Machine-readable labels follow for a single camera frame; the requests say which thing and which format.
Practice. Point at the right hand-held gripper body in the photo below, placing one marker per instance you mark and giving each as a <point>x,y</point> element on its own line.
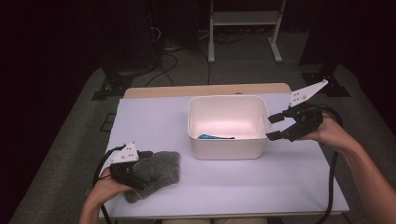
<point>306,119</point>

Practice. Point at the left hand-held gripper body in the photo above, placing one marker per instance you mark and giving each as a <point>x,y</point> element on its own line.
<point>123,172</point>

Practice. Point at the grey felt pouch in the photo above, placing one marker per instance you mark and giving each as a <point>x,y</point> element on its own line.
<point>163,169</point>

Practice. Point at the white plastic bin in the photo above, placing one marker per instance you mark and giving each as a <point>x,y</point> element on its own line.
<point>227,149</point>

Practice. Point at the blue cloth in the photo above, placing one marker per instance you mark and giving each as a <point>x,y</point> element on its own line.
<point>211,136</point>

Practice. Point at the person's left hand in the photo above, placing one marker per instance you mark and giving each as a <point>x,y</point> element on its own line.
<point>104,191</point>

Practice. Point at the person's right hand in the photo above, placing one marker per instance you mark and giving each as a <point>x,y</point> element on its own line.
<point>334,135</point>

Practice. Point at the black stand base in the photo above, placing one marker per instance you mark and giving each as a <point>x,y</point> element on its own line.
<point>334,88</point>
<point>116,84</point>

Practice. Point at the wooden table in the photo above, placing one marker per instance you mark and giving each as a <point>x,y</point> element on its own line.
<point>155,91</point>

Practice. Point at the white table mat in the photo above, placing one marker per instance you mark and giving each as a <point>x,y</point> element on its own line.
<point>218,186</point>

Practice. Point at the white metal stand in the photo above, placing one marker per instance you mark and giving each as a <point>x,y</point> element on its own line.
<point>244,18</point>

